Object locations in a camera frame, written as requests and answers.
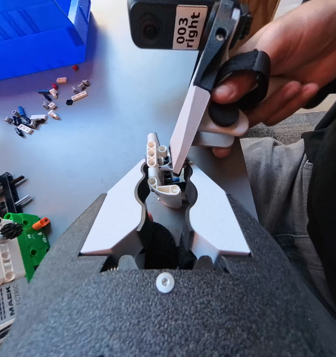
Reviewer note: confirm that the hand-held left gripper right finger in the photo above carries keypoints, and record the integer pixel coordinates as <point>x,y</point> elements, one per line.
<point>218,220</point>

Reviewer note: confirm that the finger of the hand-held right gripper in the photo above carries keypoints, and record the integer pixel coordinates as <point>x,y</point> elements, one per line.
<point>188,120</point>

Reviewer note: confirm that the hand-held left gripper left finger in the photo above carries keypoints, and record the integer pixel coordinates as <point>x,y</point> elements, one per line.
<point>114,217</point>

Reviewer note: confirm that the white lego assembly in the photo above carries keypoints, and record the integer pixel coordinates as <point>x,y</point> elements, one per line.
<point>166,195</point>

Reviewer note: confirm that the orange lego connector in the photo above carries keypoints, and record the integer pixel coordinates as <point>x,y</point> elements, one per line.
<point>39,224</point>

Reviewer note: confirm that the green white lego truck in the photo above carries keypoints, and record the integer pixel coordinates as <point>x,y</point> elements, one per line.
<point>31,245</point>

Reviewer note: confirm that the pile of small lego pieces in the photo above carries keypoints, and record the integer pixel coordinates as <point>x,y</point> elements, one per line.
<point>52,93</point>

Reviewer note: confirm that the person's right hand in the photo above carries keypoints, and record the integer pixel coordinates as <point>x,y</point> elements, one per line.
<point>296,50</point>

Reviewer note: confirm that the person's grey trousers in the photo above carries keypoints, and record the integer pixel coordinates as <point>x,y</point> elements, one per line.
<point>274,178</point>

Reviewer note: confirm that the wooden panel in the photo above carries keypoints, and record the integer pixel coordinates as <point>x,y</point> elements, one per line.
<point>260,14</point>

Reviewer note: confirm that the person's black top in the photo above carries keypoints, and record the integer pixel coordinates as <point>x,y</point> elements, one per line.
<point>329,167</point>

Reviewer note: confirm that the blue plastic bin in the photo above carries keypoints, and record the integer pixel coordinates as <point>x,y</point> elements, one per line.
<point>31,41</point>

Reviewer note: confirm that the dark lego frame assembly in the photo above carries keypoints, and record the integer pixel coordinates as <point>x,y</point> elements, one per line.
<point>7,189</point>

